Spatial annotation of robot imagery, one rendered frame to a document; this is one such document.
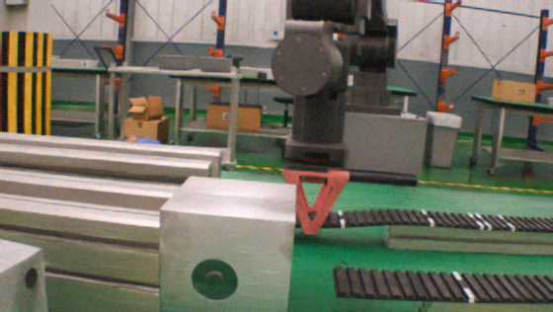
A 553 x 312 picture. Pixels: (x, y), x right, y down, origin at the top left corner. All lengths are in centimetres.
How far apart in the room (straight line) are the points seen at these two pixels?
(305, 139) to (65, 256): 28
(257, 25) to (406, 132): 721
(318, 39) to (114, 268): 26
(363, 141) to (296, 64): 53
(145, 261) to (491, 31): 830
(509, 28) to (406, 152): 771
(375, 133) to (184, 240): 68
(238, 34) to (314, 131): 764
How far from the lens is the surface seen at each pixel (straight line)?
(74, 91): 904
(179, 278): 36
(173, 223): 34
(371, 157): 99
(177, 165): 53
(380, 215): 59
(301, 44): 46
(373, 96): 101
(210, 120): 541
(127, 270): 37
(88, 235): 38
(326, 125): 53
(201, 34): 829
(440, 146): 551
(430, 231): 59
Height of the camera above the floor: 98
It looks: 11 degrees down
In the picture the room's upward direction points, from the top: 4 degrees clockwise
